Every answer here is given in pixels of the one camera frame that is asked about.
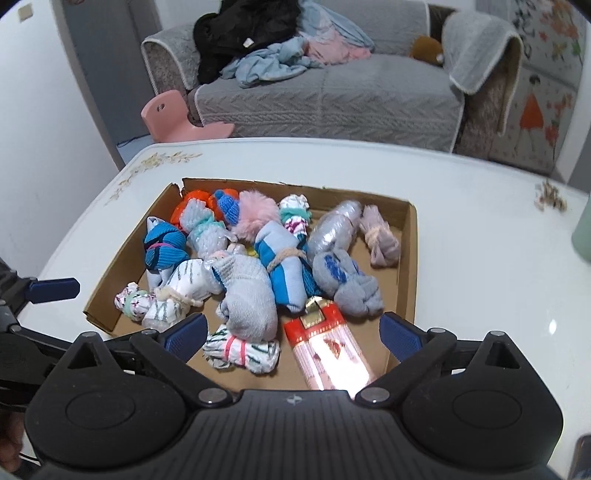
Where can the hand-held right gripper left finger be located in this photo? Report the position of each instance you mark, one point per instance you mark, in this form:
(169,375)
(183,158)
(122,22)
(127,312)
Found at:
(184,334)

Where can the grey door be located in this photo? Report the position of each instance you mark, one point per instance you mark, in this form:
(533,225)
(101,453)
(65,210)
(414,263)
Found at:
(106,69)

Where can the white purple sock bundle green band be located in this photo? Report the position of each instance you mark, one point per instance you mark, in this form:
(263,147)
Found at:
(293,205)

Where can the white striped sock bundle peach band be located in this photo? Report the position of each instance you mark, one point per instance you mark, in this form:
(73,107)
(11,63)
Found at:
(184,277)

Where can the grey sofa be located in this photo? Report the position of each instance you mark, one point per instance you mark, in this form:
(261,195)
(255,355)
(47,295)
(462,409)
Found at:
(346,101)

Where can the black clothing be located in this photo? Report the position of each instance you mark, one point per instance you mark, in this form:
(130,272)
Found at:
(240,27)

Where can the green cup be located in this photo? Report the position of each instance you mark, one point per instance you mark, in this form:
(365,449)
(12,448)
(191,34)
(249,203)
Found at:
(582,235)

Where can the red pink plastic packet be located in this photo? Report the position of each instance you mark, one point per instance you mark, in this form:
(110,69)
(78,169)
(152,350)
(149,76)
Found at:
(328,355)

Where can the pink fluffy ball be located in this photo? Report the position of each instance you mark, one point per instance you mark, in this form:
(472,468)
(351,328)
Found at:
(251,214)

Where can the small white green sock bundle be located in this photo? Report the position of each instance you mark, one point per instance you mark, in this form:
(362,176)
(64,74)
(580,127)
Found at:
(131,302)

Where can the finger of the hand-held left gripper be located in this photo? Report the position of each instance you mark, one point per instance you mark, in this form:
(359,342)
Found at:
(41,336)
(53,290)

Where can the pink clothing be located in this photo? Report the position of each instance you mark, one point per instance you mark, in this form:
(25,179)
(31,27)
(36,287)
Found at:
(332,50)

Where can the pink plastic chair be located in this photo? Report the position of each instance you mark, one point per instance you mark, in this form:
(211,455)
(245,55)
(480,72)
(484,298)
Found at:
(166,115)

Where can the wall poster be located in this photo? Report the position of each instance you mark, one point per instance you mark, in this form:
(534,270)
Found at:
(531,110)

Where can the brown plush toy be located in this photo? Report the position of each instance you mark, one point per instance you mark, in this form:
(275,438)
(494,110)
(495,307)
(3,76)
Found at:
(425,48)

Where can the light blue clothing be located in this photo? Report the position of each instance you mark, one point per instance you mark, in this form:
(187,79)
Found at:
(272,62)

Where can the black smartphone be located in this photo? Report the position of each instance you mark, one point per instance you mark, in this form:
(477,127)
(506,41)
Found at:
(581,459)

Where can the brown cardboard box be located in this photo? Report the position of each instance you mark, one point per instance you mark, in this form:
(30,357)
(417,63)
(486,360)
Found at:
(364,323)

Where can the clear plastic-wrapped sock bundle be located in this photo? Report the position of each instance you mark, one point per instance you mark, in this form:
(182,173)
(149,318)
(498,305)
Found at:
(205,235)

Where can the white green sock bundle pink band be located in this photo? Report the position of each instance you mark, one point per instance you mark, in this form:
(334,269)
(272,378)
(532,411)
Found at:
(249,353)

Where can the dried scraps pile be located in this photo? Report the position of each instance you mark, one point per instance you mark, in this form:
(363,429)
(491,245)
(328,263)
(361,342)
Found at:
(549,196)

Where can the white wall socket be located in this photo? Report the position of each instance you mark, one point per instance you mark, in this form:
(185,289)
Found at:
(26,12)

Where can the grey blue sock bundle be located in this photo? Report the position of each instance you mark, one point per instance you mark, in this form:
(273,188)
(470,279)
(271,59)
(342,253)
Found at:
(351,290)

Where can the grey knitted blanket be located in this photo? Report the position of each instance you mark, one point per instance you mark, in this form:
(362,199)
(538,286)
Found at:
(480,46)

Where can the lilac sock bundle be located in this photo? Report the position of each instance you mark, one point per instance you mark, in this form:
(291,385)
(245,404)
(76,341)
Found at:
(381,244)

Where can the light blue sock bundle tan band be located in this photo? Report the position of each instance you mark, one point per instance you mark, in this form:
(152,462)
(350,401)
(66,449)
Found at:
(284,277)

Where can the silver plastic-wrapped bundle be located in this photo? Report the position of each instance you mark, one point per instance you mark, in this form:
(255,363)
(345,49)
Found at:
(332,230)

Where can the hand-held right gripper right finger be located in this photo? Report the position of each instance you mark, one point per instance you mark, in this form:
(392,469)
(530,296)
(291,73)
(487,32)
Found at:
(399,339)

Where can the blue sock bundle pink band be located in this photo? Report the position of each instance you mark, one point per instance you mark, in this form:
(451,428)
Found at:
(161,240)

